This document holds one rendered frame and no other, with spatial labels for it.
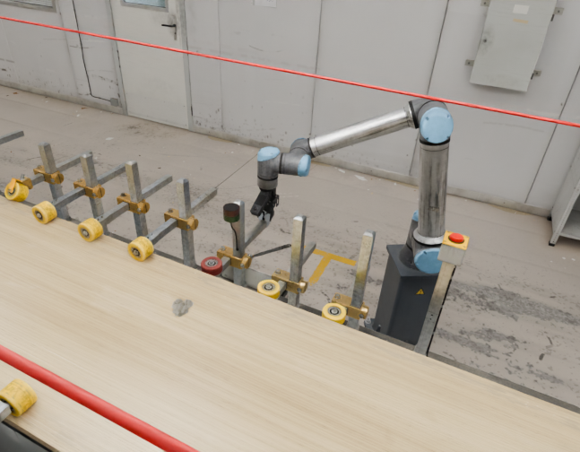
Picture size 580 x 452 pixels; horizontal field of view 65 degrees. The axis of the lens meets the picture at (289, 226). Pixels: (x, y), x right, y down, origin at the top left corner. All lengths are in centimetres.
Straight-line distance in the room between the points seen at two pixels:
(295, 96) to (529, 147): 206
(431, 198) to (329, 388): 92
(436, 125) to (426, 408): 98
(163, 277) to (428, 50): 296
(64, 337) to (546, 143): 362
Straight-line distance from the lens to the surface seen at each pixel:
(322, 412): 131
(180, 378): 138
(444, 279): 152
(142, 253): 175
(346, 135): 195
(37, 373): 33
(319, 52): 425
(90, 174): 214
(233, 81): 471
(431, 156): 184
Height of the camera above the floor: 199
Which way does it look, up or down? 34 degrees down
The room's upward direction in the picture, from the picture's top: 4 degrees clockwise
